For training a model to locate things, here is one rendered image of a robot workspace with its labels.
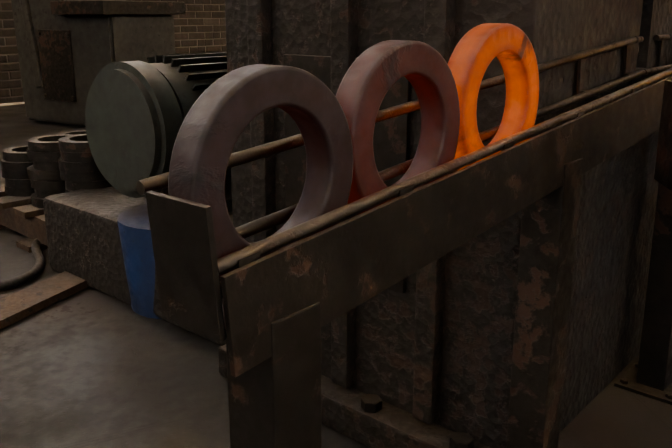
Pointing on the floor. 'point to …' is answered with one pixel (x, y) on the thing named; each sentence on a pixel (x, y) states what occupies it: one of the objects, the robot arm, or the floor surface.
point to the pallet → (43, 180)
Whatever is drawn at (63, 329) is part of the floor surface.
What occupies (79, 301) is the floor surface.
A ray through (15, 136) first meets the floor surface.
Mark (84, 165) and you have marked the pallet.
